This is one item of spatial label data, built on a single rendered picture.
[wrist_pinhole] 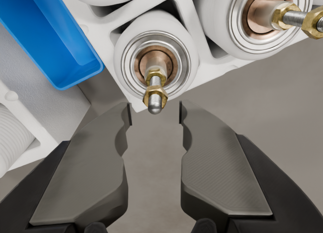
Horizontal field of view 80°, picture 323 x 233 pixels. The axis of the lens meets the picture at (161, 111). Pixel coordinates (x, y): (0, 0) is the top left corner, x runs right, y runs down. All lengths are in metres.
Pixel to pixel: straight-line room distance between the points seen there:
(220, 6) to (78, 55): 0.36
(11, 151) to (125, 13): 0.27
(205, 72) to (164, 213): 0.68
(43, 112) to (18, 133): 0.05
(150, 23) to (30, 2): 0.33
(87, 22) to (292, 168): 0.74
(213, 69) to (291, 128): 0.43
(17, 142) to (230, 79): 0.46
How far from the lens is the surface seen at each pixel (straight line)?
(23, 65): 0.43
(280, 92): 0.60
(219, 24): 0.22
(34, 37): 0.44
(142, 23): 0.21
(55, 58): 0.45
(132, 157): 0.64
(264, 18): 0.21
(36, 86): 0.43
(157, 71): 0.18
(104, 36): 0.29
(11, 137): 0.39
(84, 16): 0.29
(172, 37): 0.21
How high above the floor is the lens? 0.46
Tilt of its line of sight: 59 degrees down
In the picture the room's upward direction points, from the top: 178 degrees clockwise
